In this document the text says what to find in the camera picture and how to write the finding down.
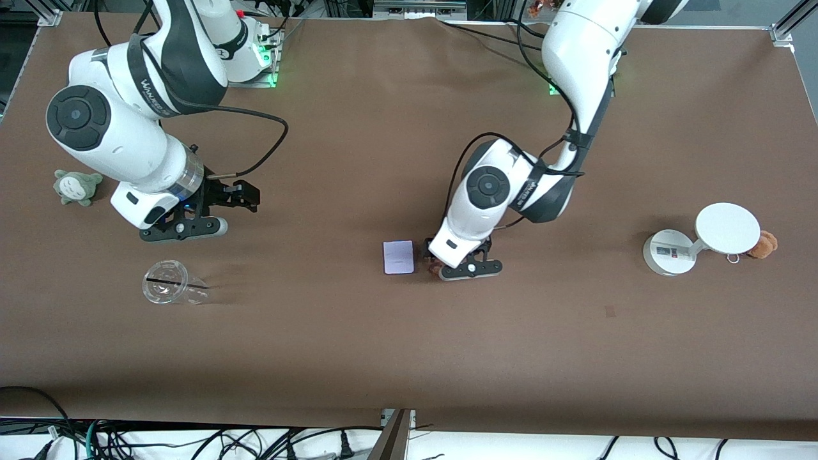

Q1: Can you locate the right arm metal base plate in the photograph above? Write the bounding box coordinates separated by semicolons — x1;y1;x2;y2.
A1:
252;61;281;89

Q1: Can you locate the black looped floor cable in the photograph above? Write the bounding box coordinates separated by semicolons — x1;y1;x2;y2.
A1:
0;386;72;441

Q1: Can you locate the brown teddy bear keychain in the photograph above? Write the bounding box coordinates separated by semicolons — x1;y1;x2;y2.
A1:
746;231;779;259

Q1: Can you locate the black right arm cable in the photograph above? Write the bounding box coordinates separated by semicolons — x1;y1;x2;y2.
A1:
95;0;290;180

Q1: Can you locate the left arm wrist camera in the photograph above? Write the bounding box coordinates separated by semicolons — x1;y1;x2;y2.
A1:
439;258;503;282

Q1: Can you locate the grey metal box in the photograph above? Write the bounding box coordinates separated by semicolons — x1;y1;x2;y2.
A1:
373;0;468;20

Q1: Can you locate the black cable across table edge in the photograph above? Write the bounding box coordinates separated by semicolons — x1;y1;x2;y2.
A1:
440;20;545;52

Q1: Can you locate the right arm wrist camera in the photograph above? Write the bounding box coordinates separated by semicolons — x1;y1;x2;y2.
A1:
139;217;229;243

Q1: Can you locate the clear plastic cup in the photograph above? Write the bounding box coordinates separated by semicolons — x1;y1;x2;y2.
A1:
142;259;210;305

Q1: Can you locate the white round desk lamp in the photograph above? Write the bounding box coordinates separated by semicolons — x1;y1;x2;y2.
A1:
643;203;762;277

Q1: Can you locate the grey green totoro plush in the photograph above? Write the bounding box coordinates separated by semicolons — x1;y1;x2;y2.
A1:
53;169;104;207

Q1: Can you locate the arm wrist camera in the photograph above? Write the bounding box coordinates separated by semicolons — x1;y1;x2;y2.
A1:
139;217;229;243
439;258;503;282

